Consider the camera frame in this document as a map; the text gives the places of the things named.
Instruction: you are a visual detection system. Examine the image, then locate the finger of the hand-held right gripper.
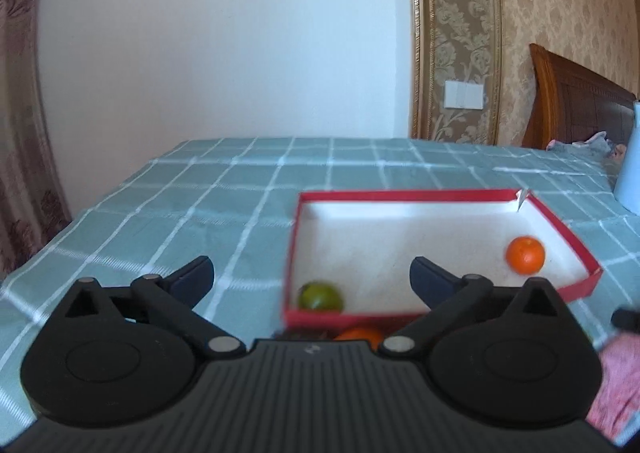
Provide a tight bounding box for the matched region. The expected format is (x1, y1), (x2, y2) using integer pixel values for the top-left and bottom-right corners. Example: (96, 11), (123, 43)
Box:
(612, 308), (640, 332)

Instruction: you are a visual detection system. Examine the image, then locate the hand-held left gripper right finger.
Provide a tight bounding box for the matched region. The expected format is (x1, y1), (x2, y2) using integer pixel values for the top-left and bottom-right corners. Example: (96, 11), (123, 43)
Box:
(379, 256), (577, 358)

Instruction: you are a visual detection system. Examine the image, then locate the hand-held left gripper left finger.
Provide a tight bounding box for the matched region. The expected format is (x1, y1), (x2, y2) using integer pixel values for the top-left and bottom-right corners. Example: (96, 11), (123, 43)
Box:
(52, 255), (248, 360)

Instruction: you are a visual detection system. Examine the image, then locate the red cardboard box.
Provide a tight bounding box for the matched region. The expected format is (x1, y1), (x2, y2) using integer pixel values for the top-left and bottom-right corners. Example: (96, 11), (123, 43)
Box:
(282, 189), (605, 332)

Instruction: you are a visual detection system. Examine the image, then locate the large orange mandarin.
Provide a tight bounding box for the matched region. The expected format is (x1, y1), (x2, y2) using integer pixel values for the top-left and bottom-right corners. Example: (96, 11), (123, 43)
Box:
(334, 326), (386, 342)

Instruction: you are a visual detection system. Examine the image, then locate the pink towel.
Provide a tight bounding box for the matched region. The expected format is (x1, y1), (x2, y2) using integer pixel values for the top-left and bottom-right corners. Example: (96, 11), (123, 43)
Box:
(585, 332), (640, 445)

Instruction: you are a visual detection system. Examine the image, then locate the green checked tablecloth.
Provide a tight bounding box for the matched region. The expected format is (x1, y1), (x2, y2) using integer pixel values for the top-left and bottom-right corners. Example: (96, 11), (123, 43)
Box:
(0, 137), (640, 434)

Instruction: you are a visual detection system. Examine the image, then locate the small orange mandarin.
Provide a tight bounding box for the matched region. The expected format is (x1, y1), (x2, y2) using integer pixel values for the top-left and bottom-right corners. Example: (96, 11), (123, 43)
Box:
(506, 236), (546, 276)

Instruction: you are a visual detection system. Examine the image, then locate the green mandarin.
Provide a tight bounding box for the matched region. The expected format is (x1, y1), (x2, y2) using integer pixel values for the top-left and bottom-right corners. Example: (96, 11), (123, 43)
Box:
(298, 281), (345, 312)

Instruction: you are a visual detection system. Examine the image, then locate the white plastic container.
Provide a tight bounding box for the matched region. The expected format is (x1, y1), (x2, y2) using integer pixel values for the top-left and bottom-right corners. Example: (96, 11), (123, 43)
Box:
(613, 100), (640, 214)

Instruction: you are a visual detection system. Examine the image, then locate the floral bedding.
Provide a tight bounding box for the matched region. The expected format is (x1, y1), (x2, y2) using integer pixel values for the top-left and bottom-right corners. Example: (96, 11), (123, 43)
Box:
(546, 131), (627, 164)

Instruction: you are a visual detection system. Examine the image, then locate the wooden headboard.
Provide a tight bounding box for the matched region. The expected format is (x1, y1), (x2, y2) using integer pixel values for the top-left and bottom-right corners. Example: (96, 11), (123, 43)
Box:
(522, 44), (639, 154)

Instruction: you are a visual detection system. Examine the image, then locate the patterned brown curtain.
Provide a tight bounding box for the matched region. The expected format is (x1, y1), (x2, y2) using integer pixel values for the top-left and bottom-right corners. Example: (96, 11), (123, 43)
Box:
(0, 0), (72, 280)

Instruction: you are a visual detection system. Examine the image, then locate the white wall switch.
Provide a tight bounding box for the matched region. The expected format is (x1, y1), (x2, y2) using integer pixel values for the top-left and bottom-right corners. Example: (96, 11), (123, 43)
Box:
(444, 80), (485, 110)

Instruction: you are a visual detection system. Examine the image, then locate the gold wall moulding frame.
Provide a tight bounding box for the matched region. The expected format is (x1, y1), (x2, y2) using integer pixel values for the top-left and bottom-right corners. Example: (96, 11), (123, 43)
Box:
(407, 0), (503, 146)

